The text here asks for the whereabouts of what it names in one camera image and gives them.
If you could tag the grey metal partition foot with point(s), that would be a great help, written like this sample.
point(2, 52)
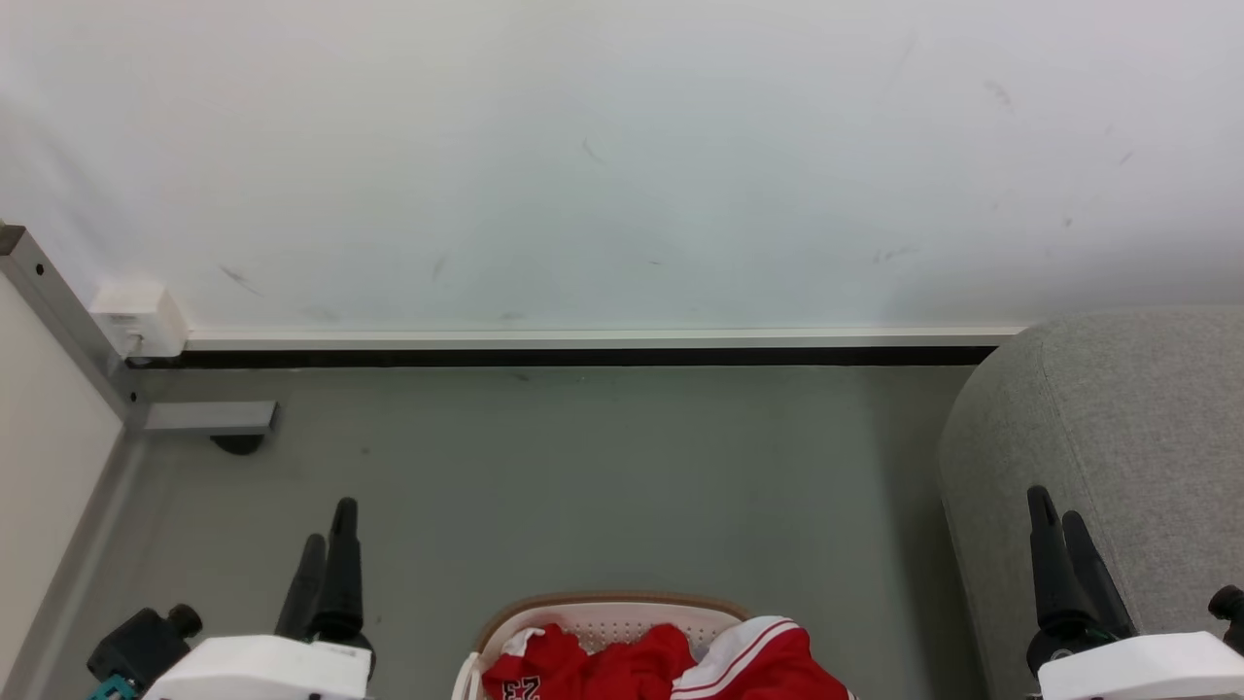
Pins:
point(209, 417)

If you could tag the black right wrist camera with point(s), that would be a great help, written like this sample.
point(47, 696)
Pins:
point(1228, 611)

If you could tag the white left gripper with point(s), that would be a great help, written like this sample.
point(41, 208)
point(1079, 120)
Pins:
point(255, 673)

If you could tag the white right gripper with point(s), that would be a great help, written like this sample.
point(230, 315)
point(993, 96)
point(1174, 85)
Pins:
point(1147, 669)

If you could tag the red jersey with lettering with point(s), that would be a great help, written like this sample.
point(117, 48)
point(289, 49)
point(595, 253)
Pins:
point(603, 666)

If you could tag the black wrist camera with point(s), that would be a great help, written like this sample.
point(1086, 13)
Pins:
point(1228, 611)
point(141, 647)

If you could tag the black round foot pad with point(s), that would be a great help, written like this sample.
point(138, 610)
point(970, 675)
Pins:
point(238, 444)

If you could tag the grey fabric sofa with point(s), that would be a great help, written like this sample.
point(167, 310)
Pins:
point(1127, 428)

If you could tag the red shorts white stripes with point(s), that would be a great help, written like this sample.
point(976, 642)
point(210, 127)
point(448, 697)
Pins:
point(763, 661)

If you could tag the white wall socket box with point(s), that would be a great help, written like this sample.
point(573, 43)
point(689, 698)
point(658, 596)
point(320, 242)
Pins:
point(141, 317)

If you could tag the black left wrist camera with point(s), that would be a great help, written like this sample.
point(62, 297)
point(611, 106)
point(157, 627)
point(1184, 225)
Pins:
point(141, 647)

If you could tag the white laundry basket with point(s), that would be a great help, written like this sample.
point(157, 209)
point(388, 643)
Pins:
point(622, 616)

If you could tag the black white baseboard strip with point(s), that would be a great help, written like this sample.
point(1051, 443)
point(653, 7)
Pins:
point(583, 349)

